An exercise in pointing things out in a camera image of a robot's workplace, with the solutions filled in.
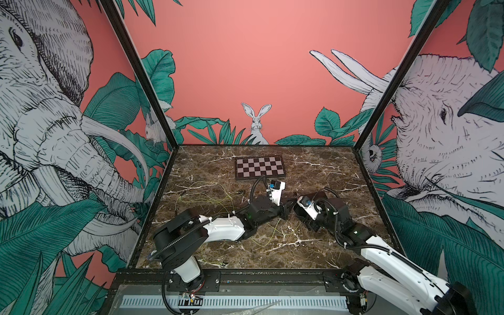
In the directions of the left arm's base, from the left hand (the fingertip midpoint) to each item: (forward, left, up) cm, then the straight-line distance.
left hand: (299, 200), depth 76 cm
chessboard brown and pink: (+30, +17, -16) cm, 38 cm away
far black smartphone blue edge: (-4, -2, +9) cm, 10 cm away
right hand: (0, -2, -5) cm, 6 cm away
